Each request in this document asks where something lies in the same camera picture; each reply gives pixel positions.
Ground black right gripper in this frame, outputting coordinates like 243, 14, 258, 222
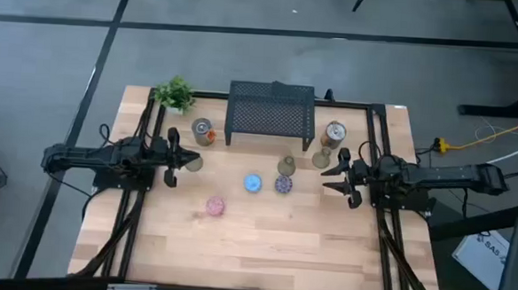
318, 146, 373, 210

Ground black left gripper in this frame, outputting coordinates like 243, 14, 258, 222
154, 127, 203, 191

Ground glass bottles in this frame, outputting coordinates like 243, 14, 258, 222
184, 155, 205, 173

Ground green glass candlestick holder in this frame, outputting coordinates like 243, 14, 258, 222
310, 145, 333, 170
276, 154, 297, 177

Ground silver candle jar orange tag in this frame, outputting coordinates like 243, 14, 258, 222
190, 117, 218, 147
319, 119, 349, 151

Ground pink patterned candle tin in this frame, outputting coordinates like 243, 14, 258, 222
205, 194, 227, 218

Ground purple patterned candle tin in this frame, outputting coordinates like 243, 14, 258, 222
273, 174, 294, 196

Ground blue patterned candle tin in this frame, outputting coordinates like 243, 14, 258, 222
243, 173, 263, 194

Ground green plant in white pot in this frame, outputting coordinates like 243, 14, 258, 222
153, 73, 198, 117

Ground black perforated metal shelf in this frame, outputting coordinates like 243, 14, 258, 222
223, 78, 319, 153

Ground black table beam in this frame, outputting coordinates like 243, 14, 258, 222
429, 196, 518, 247

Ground white cardboard box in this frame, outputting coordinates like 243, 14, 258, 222
450, 228, 511, 290

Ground black desk leg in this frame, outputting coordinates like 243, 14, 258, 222
458, 0, 518, 119

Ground black chair base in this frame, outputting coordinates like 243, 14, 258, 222
340, 0, 371, 13

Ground yellow extension cable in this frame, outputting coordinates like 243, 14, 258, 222
434, 108, 518, 158

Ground white floor cable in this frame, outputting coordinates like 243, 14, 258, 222
473, 115, 518, 167

